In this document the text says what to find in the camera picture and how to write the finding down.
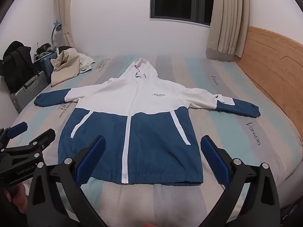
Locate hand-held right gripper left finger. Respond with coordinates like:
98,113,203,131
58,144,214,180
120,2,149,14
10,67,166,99
28,135,107,227

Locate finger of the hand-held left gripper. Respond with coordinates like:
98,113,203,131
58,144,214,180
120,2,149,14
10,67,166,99
0,121,28,151
0,129,56,163

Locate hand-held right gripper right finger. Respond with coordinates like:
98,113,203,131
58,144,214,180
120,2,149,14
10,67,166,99
200,135,281,227

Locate blue and white hooded jacket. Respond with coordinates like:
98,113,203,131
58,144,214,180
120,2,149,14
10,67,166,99
34,57,261,186

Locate person's left hand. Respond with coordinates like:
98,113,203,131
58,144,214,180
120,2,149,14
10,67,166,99
10,183,31,213

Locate silver suitcase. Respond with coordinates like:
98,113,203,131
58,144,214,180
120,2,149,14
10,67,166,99
10,70,52,114

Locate striped bed mattress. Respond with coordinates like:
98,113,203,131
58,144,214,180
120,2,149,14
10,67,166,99
9,54,303,227

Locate black backpack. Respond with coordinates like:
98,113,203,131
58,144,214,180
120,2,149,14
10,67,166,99
2,41,36,93

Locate teal suitcase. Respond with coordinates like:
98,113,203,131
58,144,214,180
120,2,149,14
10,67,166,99
39,51,59,84

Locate beige cloth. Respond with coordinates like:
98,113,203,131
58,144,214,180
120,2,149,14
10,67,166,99
51,47,82,87

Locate grey cloth pile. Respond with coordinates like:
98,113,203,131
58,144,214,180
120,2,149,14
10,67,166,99
34,42,58,61

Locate white cloth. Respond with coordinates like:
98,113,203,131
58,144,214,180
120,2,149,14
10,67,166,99
78,53,95,74

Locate blue desk lamp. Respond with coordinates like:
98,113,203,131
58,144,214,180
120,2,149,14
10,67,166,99
51,20,63,46

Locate wooden headboard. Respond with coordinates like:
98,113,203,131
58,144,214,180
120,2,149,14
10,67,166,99
234,26,303,143

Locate beige curtain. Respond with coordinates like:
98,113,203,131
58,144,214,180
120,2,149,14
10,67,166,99
55,0,76,49

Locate folded white towels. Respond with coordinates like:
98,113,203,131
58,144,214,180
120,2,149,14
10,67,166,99
206,0,251,58

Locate dark window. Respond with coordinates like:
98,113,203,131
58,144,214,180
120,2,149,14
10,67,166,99
150,0,216,26

